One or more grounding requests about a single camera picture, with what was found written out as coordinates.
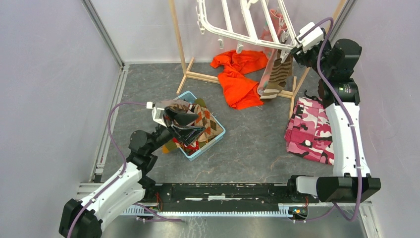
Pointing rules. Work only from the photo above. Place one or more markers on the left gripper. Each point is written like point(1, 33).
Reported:
point(188, 136)

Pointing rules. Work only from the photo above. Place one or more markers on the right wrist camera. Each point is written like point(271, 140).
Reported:
point(307, 42)

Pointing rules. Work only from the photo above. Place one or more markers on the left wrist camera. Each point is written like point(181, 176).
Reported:
point(158, 111)

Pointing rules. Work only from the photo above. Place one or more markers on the pink sock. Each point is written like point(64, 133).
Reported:
point(267, 72)
point(276, 25)

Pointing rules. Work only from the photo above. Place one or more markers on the orange shirt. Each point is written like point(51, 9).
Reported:
point(239, 91)

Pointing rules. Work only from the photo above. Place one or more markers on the brown beige striped sock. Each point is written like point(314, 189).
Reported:
point(282, 69)

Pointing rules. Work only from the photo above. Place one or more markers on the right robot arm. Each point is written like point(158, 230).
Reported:
point(351, 181)

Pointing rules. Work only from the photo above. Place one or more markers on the light blue basket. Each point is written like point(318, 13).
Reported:
point(188, 96)

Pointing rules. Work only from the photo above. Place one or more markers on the pile of socks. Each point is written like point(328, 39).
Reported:
point(174, 144)

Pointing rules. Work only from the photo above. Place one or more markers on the pink camouflage backpack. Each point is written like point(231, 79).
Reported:
point(308, 133)

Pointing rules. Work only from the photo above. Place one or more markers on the argyle patterned sock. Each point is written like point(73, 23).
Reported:
point(206, 119)

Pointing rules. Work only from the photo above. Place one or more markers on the wooden drying rack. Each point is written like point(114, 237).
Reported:
point(251, 38)

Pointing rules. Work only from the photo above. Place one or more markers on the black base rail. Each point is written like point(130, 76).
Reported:
point(223, 198)

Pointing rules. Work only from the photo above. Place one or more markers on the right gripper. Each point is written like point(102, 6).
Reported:
point(301, 56)

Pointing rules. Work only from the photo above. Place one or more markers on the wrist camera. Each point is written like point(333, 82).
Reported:
point(158, 111)
point(307, 42)

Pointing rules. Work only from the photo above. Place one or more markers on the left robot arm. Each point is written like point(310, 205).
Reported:
point(90, 216)

